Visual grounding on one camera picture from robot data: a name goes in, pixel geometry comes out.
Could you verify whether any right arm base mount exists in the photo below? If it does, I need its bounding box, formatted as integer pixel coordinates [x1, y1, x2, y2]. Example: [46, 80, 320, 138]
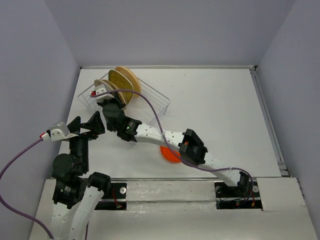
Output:
[214, 180, 263, 210]

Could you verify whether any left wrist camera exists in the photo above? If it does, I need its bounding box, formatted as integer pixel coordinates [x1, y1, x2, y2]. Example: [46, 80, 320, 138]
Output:
[48, 121, 71, 142]

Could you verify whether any small cream plate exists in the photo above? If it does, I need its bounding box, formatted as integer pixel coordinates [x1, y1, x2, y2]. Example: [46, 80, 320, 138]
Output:
[94, 79, 112, 95]

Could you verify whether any woven bamboo tray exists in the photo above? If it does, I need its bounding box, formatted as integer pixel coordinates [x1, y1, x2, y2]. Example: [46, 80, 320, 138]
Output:
[108, 69, 133, 104]

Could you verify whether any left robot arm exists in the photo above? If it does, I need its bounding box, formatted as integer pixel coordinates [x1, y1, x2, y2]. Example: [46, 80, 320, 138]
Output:
[47, 111, 111, 240]

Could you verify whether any purple cable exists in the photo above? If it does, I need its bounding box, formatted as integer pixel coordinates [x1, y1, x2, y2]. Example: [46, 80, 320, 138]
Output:
[91, 89, 255, 203]
[0, 133, 90, 240]

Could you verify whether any white wire dish rack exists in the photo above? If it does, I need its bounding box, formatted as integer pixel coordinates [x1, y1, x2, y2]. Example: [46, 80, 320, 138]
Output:
[77, 66, 170, 125]

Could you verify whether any beige floral plate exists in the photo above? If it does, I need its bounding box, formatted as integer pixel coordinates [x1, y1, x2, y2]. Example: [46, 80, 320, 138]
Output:
[102, 79, 127, 111]

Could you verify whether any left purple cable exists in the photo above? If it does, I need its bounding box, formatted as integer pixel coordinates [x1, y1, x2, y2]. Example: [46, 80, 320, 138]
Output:
[0, 133, 90, 240]

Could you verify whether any tan round plate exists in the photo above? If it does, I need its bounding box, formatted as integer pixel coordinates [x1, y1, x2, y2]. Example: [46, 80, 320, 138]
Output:
[115, 66, 142, 93]

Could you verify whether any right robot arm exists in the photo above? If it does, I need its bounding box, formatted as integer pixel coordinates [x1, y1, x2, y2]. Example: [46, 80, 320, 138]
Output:
[97, 99, 250, 192]

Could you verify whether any orange plate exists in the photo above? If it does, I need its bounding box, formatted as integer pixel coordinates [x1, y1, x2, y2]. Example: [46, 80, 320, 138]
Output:
[160, 146, 181, 164]

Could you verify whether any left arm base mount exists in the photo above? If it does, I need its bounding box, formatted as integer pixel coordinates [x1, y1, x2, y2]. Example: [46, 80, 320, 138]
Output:
[94, 182, 127, 211]

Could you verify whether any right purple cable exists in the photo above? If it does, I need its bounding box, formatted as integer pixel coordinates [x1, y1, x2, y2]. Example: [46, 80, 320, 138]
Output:
[91, 89, 255, 203]

